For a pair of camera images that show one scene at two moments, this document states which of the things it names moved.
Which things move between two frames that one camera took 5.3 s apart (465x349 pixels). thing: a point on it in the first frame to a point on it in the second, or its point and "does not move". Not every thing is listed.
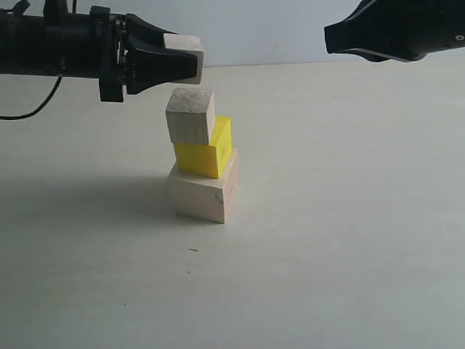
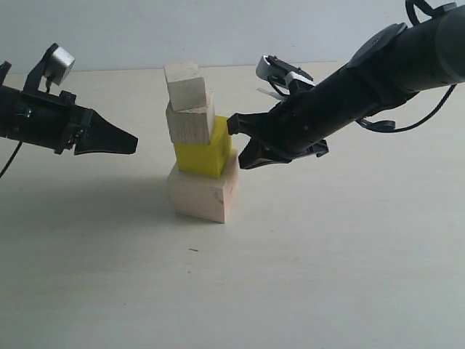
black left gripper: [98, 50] to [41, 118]
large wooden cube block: [204, 198] does not move
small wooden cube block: [189, 44] to [186, 85]
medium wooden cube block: [190, 114] does not move
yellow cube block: [208, 160] does not move
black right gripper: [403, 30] to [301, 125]
